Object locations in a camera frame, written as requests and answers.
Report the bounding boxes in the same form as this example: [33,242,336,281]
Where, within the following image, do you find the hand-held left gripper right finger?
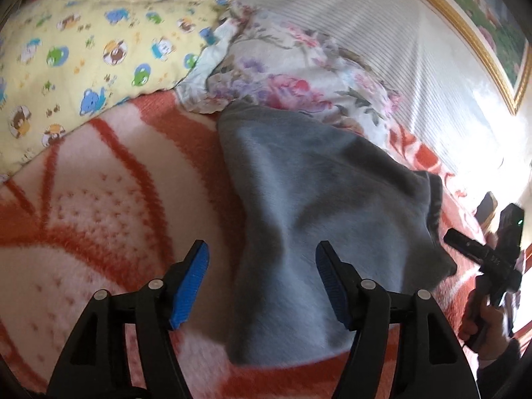
[315,241,480,399]

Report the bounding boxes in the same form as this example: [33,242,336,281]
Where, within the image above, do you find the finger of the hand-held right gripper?
[443,228,489,264]

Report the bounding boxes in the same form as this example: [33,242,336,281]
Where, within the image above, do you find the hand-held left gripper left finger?
[46,240,209,399]

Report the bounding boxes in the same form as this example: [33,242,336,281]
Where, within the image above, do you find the grey pants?
[217,106,459,367]

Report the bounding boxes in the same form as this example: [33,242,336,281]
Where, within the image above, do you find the person's right forearm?
[473,338,525,389]

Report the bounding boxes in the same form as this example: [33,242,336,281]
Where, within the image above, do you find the person's right hand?
[458,303,515,361]

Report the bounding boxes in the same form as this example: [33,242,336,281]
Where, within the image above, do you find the dark flat object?
[474,191,498,228]

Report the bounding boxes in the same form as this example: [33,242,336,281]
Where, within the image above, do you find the orange and white blanket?
[0,90,532,399]

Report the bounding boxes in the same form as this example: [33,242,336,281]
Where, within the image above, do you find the floral ruffled pillow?
[175,0,405,164]

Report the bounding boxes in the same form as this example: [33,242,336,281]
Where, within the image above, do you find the gold framed picture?
[377,0,532,116]

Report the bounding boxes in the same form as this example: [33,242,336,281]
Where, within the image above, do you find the yellow animal print pillow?
[0,0,236,178]

